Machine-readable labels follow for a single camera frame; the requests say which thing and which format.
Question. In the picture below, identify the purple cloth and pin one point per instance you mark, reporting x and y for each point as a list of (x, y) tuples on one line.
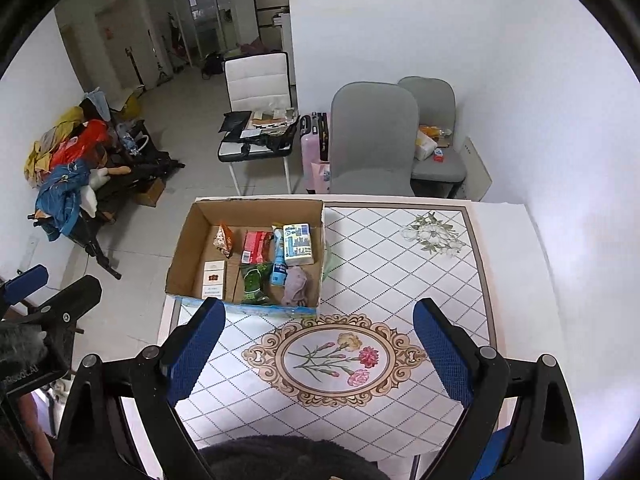
[(296, 286)]

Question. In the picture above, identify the white cigarette pack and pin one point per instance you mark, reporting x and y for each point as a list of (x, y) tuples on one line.
[(212, 280)]

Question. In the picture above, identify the white board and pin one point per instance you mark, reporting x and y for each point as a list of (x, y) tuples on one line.
[(477, 170)]

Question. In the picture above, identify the white padded chair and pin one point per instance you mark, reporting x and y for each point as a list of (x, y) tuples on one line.
[(257, 77)]

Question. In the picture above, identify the pile of colourful clothes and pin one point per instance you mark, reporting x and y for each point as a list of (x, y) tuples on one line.
[(70, 180)]

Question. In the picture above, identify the orange snack packet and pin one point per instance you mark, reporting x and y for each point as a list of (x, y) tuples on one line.
[(223, 241)]

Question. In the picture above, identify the grey fuzzy cloth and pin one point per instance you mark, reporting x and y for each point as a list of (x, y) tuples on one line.
[(20, 342)]

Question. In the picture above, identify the black flat bag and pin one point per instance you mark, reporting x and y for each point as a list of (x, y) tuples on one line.
[(236, 121)]

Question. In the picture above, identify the grey upholstered chair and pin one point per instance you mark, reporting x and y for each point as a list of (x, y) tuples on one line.
[(430, 102), (374, 135)]

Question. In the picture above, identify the person's dark fuzzy clothing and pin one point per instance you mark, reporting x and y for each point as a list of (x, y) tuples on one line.
[(295, 460)]

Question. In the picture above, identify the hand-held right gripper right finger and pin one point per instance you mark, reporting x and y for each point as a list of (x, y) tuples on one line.
[(442, 350)]

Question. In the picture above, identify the blue chair seat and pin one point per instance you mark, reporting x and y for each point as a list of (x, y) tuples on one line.
[(492, 455)]

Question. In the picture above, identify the blue tube packet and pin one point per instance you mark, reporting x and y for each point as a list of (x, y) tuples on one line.
[(278, 265)]

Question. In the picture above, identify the red snack packet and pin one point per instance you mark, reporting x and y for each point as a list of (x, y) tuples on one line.
[(256, 246)]

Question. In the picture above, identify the pink suitcase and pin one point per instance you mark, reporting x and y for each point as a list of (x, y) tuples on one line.
[(312, 145)]

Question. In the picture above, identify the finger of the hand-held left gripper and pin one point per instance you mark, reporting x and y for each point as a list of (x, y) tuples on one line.
[(25, 282), (70, 302)]

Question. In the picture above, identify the green snack packet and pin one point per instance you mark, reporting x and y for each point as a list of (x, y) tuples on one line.
[(255, 284)]

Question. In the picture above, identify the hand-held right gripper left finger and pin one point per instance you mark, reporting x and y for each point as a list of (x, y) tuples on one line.
[(195, 350)]

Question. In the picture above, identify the small brown cardboard box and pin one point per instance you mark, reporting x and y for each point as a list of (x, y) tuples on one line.
[(150, 192)]

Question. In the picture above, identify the small red white box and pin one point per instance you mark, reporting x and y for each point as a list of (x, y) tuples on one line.
[(439, 156)]

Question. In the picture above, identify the white plastic bag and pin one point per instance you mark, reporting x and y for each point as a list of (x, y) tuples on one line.
[(425, 146)]

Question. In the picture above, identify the blue white tissue pack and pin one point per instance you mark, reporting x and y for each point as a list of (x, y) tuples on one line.
[(299, 243)]

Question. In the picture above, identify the floral patterned tablecloth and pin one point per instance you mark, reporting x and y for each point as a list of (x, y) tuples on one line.
[(380, 280)]

